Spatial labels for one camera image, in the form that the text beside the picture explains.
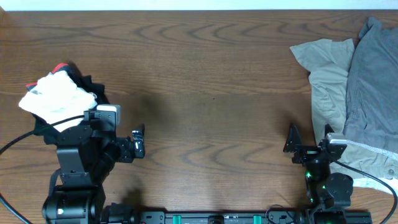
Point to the black folded garment stack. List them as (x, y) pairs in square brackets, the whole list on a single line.
[(85, 82)]

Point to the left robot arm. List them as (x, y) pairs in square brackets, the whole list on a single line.
[(87, 153)]

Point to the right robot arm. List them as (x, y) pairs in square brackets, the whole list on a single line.
[(329, 192)]

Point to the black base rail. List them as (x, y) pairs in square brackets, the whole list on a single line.
[(233, 217)]

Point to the khaki beige garment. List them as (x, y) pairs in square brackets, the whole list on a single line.
[(328, 62)]

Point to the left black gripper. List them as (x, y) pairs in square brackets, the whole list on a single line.
[(131, 148)]

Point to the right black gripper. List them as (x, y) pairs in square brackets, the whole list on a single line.
[(306, 152)]

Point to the grey garment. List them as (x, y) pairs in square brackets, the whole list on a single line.
[(371, 95)]

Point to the white printed t-shirt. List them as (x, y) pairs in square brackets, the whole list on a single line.
[(57, 97)]

